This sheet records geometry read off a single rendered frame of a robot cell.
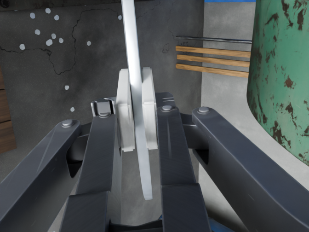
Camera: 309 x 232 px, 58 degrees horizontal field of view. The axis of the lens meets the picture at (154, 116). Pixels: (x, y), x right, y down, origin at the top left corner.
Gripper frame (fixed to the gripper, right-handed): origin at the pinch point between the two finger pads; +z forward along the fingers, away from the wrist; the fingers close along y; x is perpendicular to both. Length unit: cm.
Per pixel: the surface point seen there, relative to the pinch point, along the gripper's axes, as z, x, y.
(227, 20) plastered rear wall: 179, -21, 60
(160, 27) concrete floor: 159, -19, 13
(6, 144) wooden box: 56, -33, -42
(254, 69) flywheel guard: 25.3, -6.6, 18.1
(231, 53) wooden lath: 145, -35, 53
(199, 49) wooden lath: 158, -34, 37
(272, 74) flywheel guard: 17.3, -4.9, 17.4
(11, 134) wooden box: 58, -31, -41
